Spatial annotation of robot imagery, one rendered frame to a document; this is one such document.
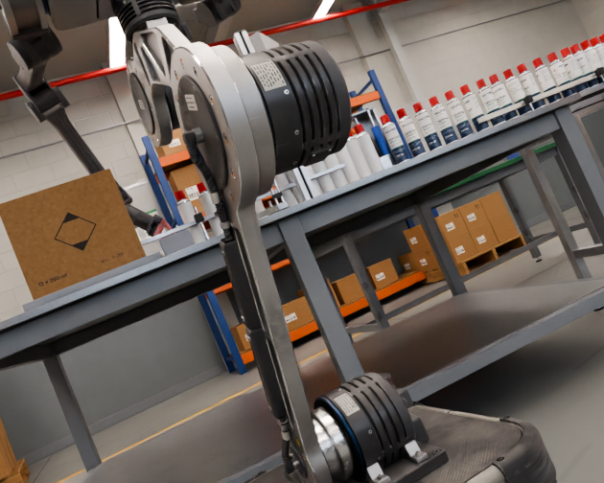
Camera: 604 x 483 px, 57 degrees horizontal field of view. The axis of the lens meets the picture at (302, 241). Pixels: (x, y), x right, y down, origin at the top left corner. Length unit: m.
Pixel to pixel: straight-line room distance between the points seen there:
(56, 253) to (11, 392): 4.76
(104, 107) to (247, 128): 6.10
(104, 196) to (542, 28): 8.80
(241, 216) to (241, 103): 0.17
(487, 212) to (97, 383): 4.35
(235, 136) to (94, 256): 0.93
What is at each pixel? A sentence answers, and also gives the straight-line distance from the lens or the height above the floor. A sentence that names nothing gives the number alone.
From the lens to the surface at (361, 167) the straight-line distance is 2.13.
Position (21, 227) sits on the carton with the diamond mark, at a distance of 1.62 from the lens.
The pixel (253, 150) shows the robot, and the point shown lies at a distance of 0.72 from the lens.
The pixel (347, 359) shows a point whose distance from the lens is 1.60.
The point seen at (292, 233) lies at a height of 0.76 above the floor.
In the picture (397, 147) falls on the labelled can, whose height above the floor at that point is 0.95.
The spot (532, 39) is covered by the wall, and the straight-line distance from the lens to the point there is 9.64.
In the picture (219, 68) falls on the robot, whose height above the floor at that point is 0.92.
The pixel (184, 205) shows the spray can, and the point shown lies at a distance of 1.99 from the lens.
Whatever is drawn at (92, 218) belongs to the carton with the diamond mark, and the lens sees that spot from 1.60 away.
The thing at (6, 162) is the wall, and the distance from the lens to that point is 6.63.
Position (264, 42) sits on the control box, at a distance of 2.05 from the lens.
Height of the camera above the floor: 0.64
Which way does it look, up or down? 3 degrees up
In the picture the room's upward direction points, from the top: 23 degrees counter-clockwise
